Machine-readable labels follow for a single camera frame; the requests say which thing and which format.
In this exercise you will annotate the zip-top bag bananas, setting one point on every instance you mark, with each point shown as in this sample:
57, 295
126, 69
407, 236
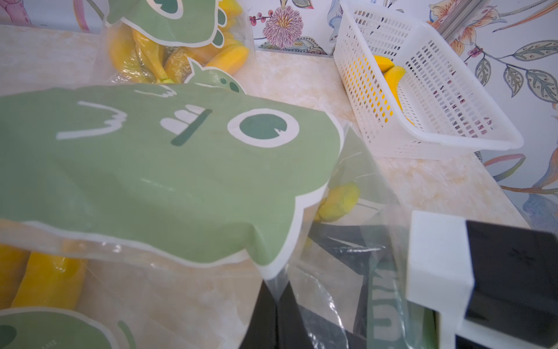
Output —
39, 296
175, 42
183, 199

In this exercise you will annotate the white plastic basket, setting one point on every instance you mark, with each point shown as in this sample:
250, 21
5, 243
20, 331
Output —
446, 112

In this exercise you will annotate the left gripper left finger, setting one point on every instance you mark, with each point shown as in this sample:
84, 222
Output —
262, 332

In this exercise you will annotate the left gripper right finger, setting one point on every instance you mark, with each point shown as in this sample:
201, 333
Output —
291, 331

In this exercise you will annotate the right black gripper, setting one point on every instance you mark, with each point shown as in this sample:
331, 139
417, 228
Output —
513, 302

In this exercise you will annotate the yellow banana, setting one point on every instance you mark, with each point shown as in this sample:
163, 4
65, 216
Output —
384, 64
393, 74

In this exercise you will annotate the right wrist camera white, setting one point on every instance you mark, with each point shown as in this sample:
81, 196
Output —
439, 272

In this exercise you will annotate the right corner aluminium post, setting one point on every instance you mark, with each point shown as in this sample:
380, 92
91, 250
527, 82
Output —
458, 17

